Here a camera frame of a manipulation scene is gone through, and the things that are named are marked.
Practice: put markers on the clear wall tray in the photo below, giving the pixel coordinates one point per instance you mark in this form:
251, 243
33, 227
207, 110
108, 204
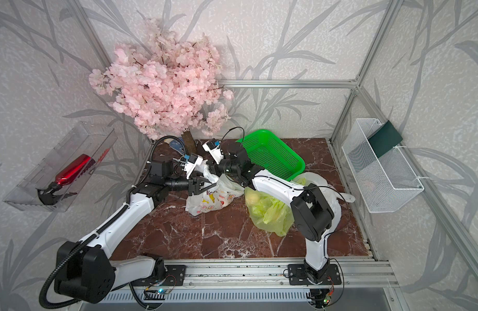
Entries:
95, 140

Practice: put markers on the blue tag at vase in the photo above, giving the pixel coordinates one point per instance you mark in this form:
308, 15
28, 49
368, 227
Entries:
176, 145

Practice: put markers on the green avocado plastic bag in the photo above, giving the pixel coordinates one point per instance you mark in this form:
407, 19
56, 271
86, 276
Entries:
268, 213

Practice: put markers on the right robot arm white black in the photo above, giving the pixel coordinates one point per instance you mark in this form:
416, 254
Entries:
313, 216

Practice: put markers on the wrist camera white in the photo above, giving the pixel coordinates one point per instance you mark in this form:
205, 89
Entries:
213, 147
192, 162

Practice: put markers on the pink cherry blossom bouquet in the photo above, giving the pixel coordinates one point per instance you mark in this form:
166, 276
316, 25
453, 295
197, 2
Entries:
168, 88

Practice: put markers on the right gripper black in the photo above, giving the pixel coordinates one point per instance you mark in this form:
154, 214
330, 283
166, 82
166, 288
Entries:
213, 166

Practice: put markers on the dark green card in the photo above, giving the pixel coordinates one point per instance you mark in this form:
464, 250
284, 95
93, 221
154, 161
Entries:
384, 139

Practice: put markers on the red spray bottle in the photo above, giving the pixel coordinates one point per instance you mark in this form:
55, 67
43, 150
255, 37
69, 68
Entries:
64, 178

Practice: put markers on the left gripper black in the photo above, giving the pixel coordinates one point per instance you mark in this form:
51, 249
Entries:
193, 188

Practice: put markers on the green plastic basket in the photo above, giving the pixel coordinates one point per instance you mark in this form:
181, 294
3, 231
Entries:
264, 148

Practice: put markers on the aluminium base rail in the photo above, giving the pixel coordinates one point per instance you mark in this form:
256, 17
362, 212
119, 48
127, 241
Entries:
200, 274

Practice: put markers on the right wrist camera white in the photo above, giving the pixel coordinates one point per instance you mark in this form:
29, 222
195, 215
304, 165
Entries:
213, 147

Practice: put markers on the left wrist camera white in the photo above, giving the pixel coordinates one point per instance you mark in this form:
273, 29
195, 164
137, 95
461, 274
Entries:
192, 162

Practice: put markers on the white wire mesh basket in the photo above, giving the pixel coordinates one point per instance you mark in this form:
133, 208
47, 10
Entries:
386, 182

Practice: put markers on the brown bouquet trunk base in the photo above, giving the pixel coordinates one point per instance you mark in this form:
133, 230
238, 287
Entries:
189, 142

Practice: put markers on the white printed plastic bag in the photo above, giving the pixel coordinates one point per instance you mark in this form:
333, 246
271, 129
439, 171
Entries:
334, 198

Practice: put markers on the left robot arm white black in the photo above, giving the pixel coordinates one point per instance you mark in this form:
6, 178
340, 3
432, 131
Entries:
85, 271

